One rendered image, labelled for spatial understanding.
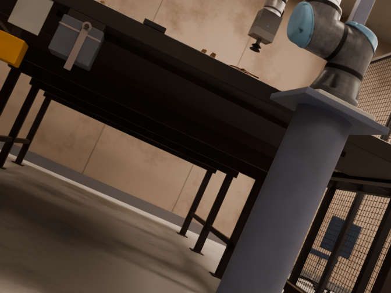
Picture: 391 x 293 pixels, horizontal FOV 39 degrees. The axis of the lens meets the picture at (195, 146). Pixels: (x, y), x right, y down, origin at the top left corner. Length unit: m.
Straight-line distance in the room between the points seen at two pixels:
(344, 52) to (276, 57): 5.69
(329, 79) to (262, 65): 5.62
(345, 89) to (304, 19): 0.23
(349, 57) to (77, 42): 0.82
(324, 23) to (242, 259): 0.70
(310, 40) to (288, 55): 5.78
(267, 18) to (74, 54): 0.77
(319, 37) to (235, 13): 5.64
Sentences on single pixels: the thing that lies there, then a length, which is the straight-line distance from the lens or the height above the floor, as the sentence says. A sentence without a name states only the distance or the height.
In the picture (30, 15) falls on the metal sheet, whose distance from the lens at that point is 1.84.
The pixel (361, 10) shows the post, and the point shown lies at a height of 2.16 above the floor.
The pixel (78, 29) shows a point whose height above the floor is 0.80.
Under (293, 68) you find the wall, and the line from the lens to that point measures 7.40.
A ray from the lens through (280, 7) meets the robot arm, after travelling 2.17.
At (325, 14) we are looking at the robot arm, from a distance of 1.63.
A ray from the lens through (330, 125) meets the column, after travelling 1.58.
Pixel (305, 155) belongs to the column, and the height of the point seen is 0.71.
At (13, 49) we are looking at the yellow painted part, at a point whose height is 0.66.
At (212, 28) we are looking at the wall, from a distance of 7.12.
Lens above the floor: 0.50
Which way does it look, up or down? 4 degrees up
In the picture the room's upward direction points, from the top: 24 degrees clockwise
